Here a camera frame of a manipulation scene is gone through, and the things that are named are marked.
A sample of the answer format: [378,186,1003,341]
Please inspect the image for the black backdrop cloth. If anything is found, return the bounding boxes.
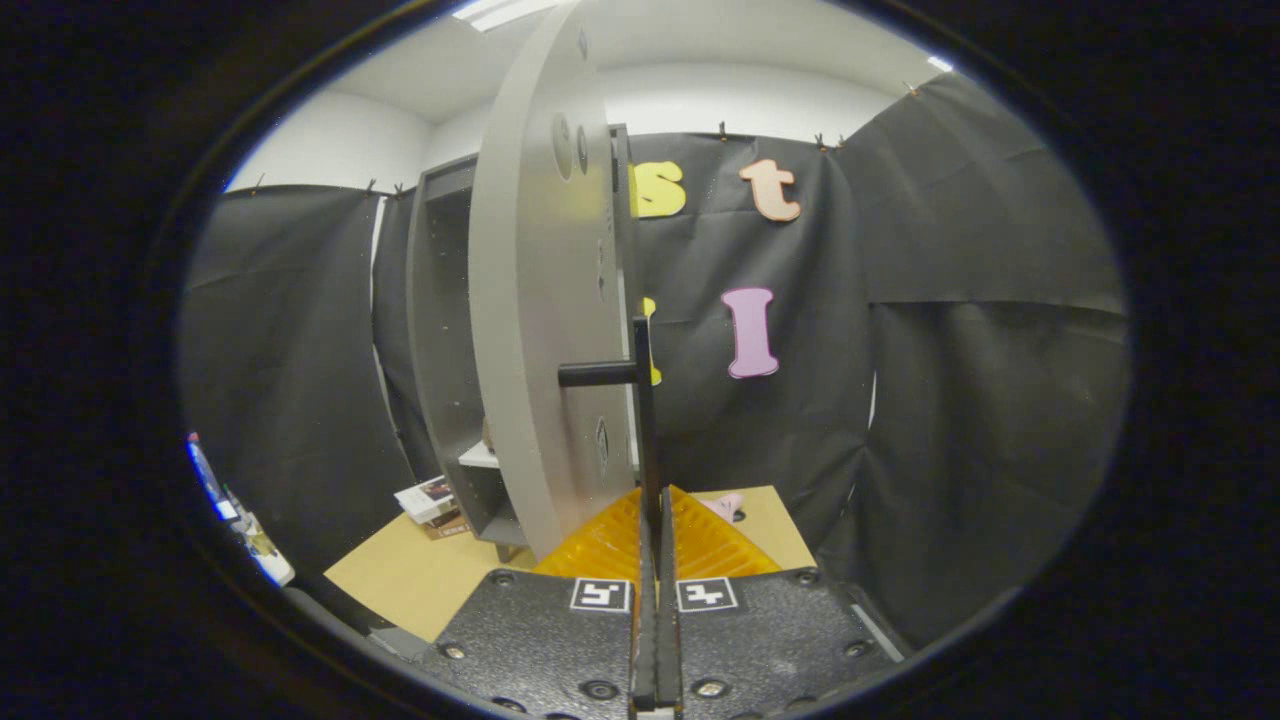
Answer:
[180,72,1133,651]

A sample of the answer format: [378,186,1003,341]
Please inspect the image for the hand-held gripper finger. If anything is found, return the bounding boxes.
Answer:
[655,487,906,720]
[415,487,658,720]

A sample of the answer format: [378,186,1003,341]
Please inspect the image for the blue printed package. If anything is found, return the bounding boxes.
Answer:
[186,432,236,521]

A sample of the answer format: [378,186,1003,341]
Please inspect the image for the black door handle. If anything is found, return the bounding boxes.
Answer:
[558,316,663,561]

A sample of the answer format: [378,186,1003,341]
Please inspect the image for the beige shoe cabinet door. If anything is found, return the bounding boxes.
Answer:
[468,0,641,563]

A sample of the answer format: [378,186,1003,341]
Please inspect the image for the cluttered white side table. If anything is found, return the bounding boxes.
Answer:
[225,485,297,588]

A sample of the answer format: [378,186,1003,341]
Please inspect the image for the grey shoe cabinet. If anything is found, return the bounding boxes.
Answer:
[405,125,643,563]

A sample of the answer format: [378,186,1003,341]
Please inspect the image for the long ceiling light panel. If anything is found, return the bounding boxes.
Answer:
[452,0,563,33]

